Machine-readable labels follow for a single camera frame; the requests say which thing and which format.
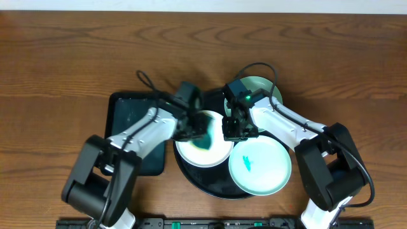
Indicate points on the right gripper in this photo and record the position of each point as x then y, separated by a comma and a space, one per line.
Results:
233, 130

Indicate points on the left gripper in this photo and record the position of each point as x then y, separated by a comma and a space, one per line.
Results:
197, 128

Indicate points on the green yellow sponge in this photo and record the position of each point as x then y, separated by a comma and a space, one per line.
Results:
205, 140

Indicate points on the white plate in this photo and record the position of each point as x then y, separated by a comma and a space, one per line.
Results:
218, 152

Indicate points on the mint green plate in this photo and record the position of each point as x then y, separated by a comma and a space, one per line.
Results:
260, 166
254, 83

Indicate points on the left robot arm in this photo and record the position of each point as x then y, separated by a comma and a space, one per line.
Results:
102, 179

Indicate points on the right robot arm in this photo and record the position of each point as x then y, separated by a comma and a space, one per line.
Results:
333, 174

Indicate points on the black rectangular tray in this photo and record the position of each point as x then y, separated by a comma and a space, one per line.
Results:
124, 110

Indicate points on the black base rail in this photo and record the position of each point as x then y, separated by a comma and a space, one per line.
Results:
159, 223

